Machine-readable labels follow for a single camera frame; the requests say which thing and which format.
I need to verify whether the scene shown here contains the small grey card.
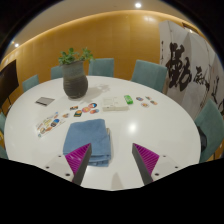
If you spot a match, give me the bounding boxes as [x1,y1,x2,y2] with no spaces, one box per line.
[34,96,56,107]

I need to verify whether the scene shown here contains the small green object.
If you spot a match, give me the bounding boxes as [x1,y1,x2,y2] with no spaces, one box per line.
[123,94,134,105]

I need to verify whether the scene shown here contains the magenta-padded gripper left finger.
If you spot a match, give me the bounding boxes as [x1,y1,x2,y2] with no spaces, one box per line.
[44,142,93,186]

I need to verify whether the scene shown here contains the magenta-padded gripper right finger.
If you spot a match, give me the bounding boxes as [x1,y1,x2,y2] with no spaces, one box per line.
[131,142,183,187]

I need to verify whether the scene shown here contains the recessed ceiling lights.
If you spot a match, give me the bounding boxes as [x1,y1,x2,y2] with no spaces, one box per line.
[13,1,143,49]

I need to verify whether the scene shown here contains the colourful sticker sheet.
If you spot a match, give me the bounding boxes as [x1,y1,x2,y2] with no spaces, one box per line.
[35,112,66,139]

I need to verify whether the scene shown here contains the teal chairs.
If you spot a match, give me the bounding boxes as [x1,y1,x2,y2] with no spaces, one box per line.
[0,58,224,164]

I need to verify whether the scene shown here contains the potted plant in dark vase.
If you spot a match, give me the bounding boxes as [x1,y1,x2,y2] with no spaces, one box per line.
[58,47,95,100]

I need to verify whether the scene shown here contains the blue towel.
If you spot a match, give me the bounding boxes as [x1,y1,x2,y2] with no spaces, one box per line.
[62,118,113,168]

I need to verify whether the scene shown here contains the flat white box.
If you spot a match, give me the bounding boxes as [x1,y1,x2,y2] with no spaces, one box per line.
[101,96,130,112]

